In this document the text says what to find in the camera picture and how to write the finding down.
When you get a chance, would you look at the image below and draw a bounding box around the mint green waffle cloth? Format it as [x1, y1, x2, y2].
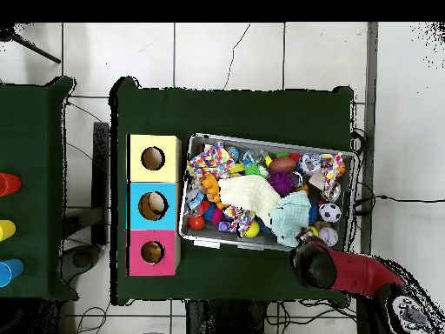
[269, 190, 313, 249]

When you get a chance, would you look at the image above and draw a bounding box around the orange plastic block toy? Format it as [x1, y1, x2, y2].
[200, 173, 223, 210]

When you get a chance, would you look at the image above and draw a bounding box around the dark green table cloth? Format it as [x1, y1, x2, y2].
[110, 76, 355, 306]
[0, 76, 76, 300]

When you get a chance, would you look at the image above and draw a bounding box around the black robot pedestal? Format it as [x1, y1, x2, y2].
[186, 298, 279, 334]

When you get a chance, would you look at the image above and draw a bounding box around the yellow plastic cup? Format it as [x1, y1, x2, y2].
[0, 219, 17, 243]

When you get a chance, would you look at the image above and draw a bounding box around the clear plastic ball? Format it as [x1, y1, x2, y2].
[298, 153, 322, 175]

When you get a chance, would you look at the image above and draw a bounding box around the brown football toy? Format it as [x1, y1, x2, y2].
[269, 156, 299, 175]

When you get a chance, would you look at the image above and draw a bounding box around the black tripod leg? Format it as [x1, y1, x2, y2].
[0, 23, 63, 65]

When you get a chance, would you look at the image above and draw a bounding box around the red plastic cup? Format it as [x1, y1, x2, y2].
[0, 172, 22, 197]

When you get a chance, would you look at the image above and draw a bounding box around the colourful patchwork fabric toy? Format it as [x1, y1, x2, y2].
[185, 141, 236, 182]

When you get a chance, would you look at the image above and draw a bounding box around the clear mesh bin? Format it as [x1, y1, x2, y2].
[178, 133, 359, 257]

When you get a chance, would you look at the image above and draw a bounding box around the white baseball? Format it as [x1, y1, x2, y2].
[319, 227, 340, 248]

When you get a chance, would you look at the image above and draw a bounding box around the red ball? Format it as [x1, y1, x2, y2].
[188, 213, 207, 232]

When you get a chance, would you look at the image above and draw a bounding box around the cream yellow waffle cloth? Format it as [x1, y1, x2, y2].
[218, 174, 283, 217]

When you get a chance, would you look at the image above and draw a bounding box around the colourful polka dot fabric toy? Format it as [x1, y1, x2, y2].
[318, 152, 347, 185]

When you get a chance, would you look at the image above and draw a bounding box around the wooden box with three holes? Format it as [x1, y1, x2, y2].
[125, 133, 183, 277]

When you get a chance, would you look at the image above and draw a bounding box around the blue plastic cup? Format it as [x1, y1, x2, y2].
[0, 258, 25, 288]

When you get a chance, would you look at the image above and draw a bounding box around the purple spiky ball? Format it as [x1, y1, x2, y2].
[269, 171, 296, 196]

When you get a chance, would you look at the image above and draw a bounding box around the black equipment stand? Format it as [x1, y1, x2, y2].
[61, 121, 112, 279]

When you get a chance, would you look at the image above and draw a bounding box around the black white soccer ball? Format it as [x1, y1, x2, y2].
[318, 201, 343, 224]

